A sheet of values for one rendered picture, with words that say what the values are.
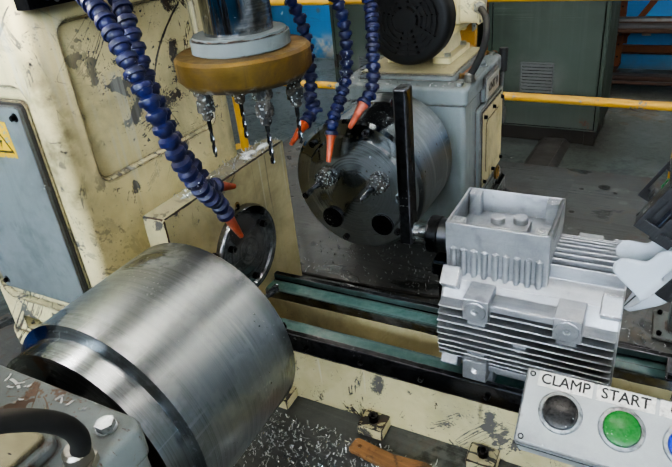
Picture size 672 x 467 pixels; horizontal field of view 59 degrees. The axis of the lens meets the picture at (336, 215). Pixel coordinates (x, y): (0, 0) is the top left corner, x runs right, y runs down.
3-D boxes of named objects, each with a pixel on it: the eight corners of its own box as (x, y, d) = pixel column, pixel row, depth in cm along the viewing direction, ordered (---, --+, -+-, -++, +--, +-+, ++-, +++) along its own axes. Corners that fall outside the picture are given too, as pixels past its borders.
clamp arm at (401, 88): (396, 243, 96) (387, 89, 84) (403, 234, 98) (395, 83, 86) (417, 246, 94) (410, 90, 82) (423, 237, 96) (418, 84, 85)
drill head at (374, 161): (282, 258, 110) (261, 132, 99) (371, 171, 142) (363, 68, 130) (407, 283, 99) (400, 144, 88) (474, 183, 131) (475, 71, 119)
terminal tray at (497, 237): (444, 274, 73) (444, 223, 69) (469, 233, 81) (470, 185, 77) (546, 293, 67) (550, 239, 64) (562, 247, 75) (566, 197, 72)
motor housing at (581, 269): (436, 389, 77) (432, 266, 68) (476, 306, 91) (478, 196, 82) (603, 437, 68) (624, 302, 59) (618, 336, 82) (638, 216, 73)
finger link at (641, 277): (587, 282, 64) (646, 223, 58) (636, 314, 63) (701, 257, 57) (584, 298, 61) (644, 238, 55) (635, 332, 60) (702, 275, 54)
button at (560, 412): (540, 426, 54) (539, 423, 52) (546, 394, 55) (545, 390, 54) (575, 436, 52) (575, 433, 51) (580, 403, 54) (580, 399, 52)
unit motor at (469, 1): (370, 172, 134) (355, -26, 115) (419, 124, 159) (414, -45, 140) (481, 184, 123) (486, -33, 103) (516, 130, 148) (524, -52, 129)
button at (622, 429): (599, 443, 52) (600, 440, 50) (604, 409, 53) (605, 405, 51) (637, 454, 50) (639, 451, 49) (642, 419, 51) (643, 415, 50)
